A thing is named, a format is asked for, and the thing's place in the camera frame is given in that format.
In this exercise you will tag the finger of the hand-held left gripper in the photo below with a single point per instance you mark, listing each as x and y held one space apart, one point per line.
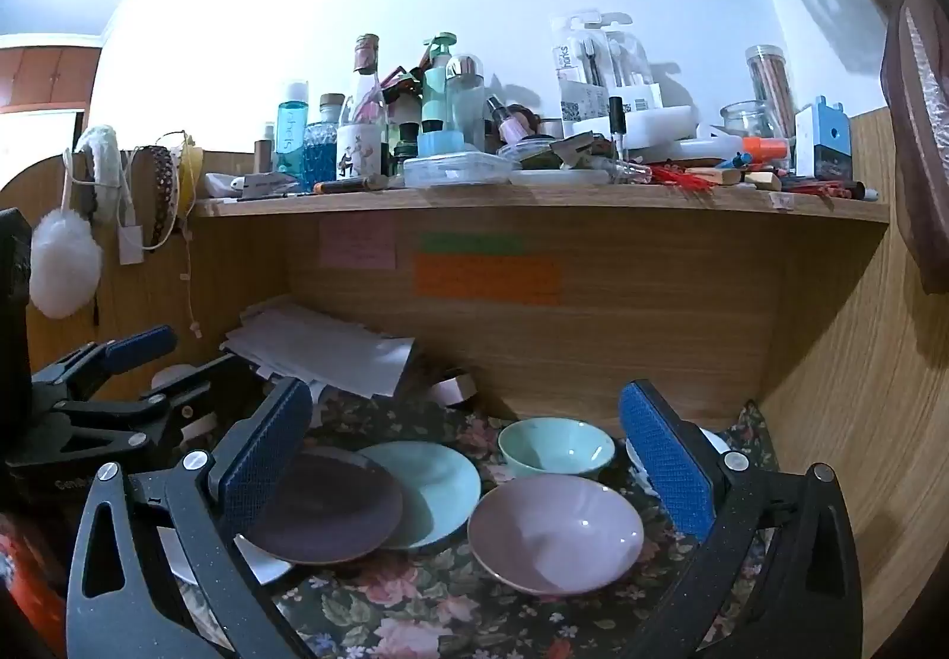
141 344
215 392

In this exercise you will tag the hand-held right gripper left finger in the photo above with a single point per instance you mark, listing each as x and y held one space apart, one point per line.
267 459

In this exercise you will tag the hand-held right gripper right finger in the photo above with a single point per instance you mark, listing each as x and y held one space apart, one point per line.
667 459

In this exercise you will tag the pink plate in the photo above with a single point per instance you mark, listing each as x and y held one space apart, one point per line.
556 533

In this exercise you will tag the teal plate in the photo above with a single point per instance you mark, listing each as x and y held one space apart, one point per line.
437 488

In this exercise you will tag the white round lid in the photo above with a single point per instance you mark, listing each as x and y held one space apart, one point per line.
172 377

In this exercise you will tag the white fluffy puff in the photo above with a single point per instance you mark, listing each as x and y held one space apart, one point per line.
63 273

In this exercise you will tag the purple plate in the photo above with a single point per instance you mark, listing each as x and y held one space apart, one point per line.
333 503

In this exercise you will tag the white tag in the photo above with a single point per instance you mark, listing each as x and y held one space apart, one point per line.
130 245

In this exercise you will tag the white plate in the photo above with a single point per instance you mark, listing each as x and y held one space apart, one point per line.
263 566

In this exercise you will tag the teal bowl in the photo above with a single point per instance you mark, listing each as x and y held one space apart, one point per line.
556 451

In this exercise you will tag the stack of white papers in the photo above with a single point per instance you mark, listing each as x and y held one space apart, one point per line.
319 347

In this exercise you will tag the patterned headband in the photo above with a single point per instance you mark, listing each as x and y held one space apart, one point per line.
164 184

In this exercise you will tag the yellow headband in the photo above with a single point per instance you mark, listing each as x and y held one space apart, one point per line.
191 166

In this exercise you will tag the white pouch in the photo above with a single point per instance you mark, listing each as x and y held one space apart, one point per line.
245 184

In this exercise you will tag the small white box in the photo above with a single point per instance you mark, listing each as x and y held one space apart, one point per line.
454 392

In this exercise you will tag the white fluffy headband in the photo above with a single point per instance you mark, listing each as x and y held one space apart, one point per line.
100 144

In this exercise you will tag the pink sticky note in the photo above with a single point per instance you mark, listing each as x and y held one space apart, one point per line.
356 244

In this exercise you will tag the small beige bottle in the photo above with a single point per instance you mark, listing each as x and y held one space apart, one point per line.
265 155

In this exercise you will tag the dark floral cloth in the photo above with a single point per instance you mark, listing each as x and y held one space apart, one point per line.
445 607

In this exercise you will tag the brown cosmetic pencil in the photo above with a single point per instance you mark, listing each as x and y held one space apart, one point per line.
348 184

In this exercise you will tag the orange sticky note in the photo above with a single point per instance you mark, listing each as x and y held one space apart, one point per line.
486 279

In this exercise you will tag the blue mouthwash bottle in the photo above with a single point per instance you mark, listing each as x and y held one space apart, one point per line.
291 132

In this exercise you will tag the orange cloth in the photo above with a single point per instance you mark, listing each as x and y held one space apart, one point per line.
26 592

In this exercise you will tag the wooden cabinet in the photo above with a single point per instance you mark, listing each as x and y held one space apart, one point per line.
44 73

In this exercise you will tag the blue glass bottle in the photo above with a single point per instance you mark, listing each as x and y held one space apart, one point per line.
322 147

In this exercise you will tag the red tassel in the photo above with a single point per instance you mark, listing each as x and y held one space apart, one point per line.
682 177

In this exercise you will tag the glass bottle with illustrated label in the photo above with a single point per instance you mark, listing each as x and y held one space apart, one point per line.
362 140

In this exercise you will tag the green sticky note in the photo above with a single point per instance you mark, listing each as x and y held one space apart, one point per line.
471 242

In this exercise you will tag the white tray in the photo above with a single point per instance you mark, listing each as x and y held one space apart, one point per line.
563 178

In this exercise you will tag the clear plastic box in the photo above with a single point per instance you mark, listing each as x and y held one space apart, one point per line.
460 171

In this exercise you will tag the nail polish bottle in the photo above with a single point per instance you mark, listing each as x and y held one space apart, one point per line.
617 118

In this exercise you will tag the glass jar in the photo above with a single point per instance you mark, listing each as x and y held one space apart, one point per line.
749 121

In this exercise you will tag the blue pencil sharpener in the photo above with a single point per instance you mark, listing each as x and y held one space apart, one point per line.
823 144

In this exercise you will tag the pink makeup brush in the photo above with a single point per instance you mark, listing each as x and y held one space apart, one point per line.
511 126

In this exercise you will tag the teal pump bottle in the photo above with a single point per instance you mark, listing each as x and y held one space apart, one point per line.
437 95

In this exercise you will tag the clear bottle with silver cap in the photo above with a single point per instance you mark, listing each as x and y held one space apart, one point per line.
465 103

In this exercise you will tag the clear toothbrush pack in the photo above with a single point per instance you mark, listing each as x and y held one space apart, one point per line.
582 81
630 66

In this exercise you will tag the tall clear pencil jar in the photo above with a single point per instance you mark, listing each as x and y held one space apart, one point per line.
769 81

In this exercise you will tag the brown curtain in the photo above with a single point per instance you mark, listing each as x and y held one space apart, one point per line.
916 110

